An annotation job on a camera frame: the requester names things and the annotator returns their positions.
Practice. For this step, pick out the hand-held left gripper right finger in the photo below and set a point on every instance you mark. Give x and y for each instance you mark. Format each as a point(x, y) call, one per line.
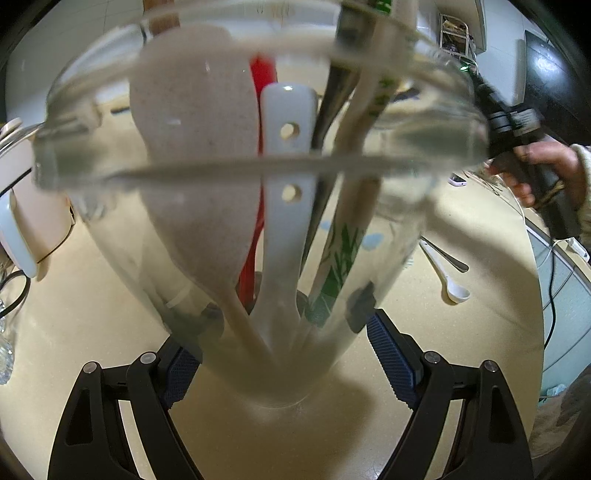
point(388, 350)

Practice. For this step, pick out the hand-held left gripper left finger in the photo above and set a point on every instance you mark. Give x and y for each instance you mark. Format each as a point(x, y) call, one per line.
point(182, 374)

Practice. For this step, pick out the green leaf print utensil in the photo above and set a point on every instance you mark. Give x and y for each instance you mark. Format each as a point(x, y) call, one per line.
point(339, 258)

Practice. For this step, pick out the beige speckled rice paddle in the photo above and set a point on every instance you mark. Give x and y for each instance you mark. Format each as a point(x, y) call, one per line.
point(194, 161)

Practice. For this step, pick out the clear glass jar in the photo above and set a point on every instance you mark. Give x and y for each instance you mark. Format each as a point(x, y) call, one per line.
point(115, 152)

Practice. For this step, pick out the red utensil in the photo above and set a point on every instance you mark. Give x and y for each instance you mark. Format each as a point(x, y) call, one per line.
point(263, 74)

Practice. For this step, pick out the person's right hand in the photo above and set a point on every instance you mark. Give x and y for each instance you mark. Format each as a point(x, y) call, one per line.
point(554, 161)

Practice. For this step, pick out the black flat panel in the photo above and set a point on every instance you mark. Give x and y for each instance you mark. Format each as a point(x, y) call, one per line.
point(558, 83)

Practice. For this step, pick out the small white device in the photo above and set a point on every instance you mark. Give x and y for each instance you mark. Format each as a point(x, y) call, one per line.
point(458, 180)

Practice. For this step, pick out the small white ceramic spoon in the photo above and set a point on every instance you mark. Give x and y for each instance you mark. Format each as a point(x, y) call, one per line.
point(455, 290)

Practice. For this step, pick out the metal kitchen rack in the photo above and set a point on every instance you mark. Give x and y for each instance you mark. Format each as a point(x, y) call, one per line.
point(455, 34)

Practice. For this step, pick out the metal spoon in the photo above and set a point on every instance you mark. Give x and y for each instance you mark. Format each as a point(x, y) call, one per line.
point(450, 261)

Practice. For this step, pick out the clear glass object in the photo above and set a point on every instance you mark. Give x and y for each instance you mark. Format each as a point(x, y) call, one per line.
point(4, 350)

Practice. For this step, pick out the grey fuzzy clothing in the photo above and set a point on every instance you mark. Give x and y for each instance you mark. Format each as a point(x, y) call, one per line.
point(563, 424)

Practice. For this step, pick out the white kitchen appliance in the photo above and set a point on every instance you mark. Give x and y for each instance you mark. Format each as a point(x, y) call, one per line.
point(27, 194)

